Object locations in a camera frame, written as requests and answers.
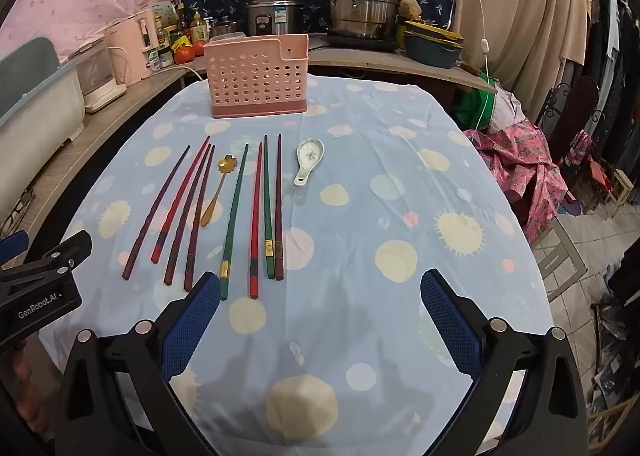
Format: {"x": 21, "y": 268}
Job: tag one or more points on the white storage bin grey lid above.
{"x": 40, "y": 96}

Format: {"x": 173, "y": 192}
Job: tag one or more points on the pink electric kettle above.
{"x": 127, "y": 51}

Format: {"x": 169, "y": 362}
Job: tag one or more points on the beige curtain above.
{"x": 525, "y": 11}

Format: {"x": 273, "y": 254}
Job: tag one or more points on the person's left hand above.
{"x": 25, "y": 386}

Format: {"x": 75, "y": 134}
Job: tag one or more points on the steel rice cooker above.
{"x": 272, "y": 16}

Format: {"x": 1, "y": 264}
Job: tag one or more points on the yellow oil bottle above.
{"x": 199, "y": 26}

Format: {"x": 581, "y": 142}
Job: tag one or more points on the glass jug white base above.
{"x": 100, "y": 81}

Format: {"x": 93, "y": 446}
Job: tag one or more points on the red chopstick black band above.
{"x": 157, "y": 253}

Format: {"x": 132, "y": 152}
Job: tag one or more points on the gold flower spoon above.
{"x": 227, "y": 162}

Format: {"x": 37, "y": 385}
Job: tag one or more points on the white green carton box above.
{"x": 162, "y": 11}

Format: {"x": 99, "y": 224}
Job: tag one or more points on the large blue bowl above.
{"x": 430, "y": 56}

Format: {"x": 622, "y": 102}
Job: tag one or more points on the brown loofah sponge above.
{"x": 410, "y": 9}

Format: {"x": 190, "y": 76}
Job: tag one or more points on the eyeglasses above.
{"x": 17, "y": 213}

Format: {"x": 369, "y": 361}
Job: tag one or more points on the small lidded steel pot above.
{"x": 225, "y": 29}

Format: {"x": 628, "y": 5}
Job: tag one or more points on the pink pineapple print cloth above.
{"x": 520, "y": 171}

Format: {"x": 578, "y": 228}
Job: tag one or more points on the light blue dotted tablecloth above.
{"x": 375, "y": 216}

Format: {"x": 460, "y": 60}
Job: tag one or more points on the pink perforated utensil basket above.
{"x": 250, "y": 81}

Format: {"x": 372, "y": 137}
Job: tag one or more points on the yellow seasoning packet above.
{"x": 182, "y": 40}

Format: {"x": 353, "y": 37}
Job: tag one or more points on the small wooden stool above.
{"x": 620, "y": 186}

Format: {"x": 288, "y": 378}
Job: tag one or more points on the red chopsticks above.
{"x": 132, "y": 263}

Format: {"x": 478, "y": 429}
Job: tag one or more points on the green cloth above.
{"x": 475, "y": 104}

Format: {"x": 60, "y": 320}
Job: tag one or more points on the white ceramic soup spoon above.
{"x": 310, "y": 152}

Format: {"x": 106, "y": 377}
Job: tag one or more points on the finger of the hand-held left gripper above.
{"x": 12, "y": 245}
{"x": 75, "y": 246}

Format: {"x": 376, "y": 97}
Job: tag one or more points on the small white jar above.
{"x": 162, "y": 59}

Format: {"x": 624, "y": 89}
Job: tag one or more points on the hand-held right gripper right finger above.
{"x": 450, "y": 326}

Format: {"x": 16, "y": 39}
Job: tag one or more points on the blue bowl yellow rim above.
{"x": 442, "y": 43}

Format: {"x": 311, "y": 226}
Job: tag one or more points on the red chopstick dark band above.
{"x": 254, "y": 281}

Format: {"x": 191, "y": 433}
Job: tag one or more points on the stacked steel steamer pot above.
{"x": 365, "y": 6}

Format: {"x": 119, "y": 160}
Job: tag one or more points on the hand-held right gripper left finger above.
{"x": 192, "y": 331}

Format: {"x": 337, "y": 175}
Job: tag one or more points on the yellow tin container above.
{"x": 401, "y": 31}

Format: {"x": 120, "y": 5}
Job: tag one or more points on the red tomato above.
{"x": 200, "y": 47}
{"x": 184, "y": 54}

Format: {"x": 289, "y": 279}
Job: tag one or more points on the dark purple chopstick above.
{"x": 190, "y": 281}
{"x": 171, "y": 276}

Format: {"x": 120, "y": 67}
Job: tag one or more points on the black induction cooktop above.
{"x": 360, "y": 42}

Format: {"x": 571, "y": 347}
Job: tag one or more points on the hanging dark clothes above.
{"x": 615, "y": 61}

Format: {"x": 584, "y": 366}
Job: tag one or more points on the green chopstick gold band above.
{"x": 225, "y": 286}
{"x": 270, "y": 266}

